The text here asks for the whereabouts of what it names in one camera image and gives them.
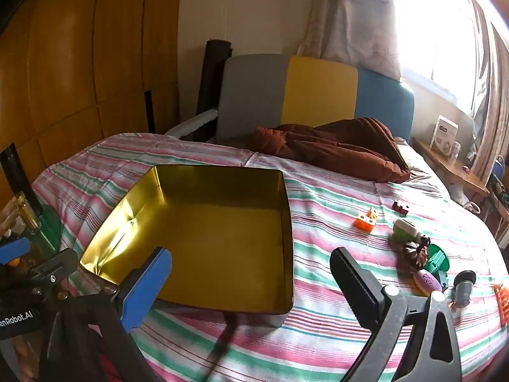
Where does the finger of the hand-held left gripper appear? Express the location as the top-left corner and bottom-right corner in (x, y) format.
(28, 249), (82, 301)
(0, 238), (31, 266)

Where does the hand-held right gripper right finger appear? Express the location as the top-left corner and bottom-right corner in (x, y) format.
(329, 247), (463, 382)

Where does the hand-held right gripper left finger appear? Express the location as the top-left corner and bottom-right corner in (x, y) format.
(40, 247), (173, 382)

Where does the orange block toy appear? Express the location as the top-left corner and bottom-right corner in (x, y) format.
(355, 207), (378, 231)

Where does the purple oval toy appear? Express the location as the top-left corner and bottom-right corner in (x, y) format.
(414, 269), (443, 296)

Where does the green white mosquito repellent plug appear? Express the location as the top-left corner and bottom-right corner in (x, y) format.
(392, 218), (418, 243)

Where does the gold tin box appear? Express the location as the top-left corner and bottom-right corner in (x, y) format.
(79, 164), (295, 329)

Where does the green plastic spool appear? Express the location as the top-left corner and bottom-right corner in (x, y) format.
(423, 243), (452, 287)

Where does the clear glass bottle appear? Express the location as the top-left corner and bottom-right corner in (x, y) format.
(0, 191), (40, 243)

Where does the green plastic piece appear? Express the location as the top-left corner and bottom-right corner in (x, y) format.
(40, 205), (62, 247)

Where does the black pole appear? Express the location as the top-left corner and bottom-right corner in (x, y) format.
(0, 143), (42, 223)

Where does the striped blanket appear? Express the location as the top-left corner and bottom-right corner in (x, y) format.
(31, 132), (509, 382)

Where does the black grey knob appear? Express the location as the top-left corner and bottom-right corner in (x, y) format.
(451, 271), (477, 309)

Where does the grey bed sheet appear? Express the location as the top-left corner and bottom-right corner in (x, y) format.
(394, 137), (452, 200)

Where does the brown quilt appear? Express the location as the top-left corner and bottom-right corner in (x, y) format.
(254, 117), (411, 184)

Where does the orange plastic basket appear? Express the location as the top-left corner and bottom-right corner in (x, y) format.
(493, 282), (509, 327)

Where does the wooden shelf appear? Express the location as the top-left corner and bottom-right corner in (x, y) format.
(411, 137), (490, 197)

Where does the white cardboard box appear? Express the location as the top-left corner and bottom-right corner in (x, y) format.
(429, 115), (459, 156)

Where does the wooden wardrobe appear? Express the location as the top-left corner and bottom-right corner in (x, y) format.
(0, 0), (184, 208)

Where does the grey yellow blue headboard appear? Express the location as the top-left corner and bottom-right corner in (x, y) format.
(217, 53), (416, 144)

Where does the black rolled mat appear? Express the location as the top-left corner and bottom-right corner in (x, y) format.
(197, 39), (233, 116)

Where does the beige side curtain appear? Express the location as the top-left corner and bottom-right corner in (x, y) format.
(471, 0), (509, 192)

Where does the window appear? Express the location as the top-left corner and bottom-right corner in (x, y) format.
(392, 0), (484, 116)

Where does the beige patterned curtain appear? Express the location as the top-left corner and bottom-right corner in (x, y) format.
(296, 0), (402, 80)

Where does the white bed rail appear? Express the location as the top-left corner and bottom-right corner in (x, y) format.
(165, 109), (217, 140)

